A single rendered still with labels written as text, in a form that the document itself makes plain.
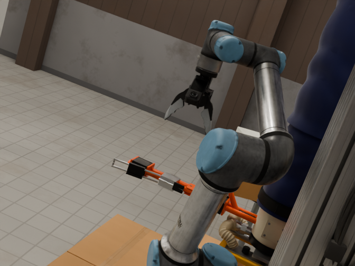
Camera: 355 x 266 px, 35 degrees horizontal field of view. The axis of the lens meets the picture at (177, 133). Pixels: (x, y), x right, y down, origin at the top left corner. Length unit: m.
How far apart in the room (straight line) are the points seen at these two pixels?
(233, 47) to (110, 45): 6.25
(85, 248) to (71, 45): 5.41
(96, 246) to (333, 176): 1.94
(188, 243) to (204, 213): 0.12
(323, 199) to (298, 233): 0.09
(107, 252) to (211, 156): 1.67
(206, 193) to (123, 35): 6.40
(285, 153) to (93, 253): 1.66
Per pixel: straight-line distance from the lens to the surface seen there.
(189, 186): 2.23
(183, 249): 1.54
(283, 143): 1.42
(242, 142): 1.34
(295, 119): 2.02
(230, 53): 1.59
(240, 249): 2.18
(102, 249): 2.93
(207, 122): 1.75
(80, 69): 8.00
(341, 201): 1.18
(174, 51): 7.53
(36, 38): 8.02
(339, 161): 1.16
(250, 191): 4.02
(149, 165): 2.28
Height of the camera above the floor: 1.99
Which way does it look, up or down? 16 degrees down
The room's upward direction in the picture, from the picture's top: 19 degrees clockwise
